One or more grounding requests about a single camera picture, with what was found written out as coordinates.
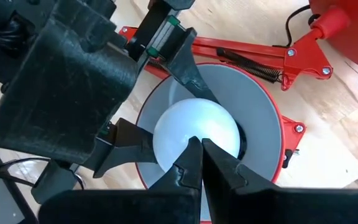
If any red desk lamp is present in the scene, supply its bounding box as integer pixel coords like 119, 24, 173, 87
118, 0, 358, 224

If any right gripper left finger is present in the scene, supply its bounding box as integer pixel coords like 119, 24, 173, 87
39, 136, 203, 224

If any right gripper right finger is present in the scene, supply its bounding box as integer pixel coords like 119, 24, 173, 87
203, 138, 358, 224

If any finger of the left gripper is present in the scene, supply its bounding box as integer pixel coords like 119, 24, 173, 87
93, 117, 158, 179
165, 27, 221, 104

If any white lightbulb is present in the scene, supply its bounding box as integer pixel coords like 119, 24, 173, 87
152, 98, 241, 174

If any black lamp power cable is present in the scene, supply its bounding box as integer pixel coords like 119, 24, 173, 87
272, 4, 321, 49

